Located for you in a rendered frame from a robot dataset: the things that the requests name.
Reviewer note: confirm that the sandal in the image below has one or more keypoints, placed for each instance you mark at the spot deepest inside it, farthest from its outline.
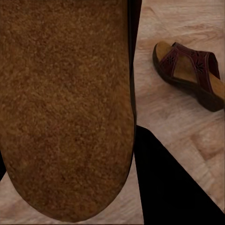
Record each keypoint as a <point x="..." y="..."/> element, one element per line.
<point x="67" y="102"/>
<point x="198" y="70"/>

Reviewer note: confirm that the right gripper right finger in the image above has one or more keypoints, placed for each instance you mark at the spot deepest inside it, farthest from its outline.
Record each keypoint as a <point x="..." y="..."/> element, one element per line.
<point x="169" y="195"/>

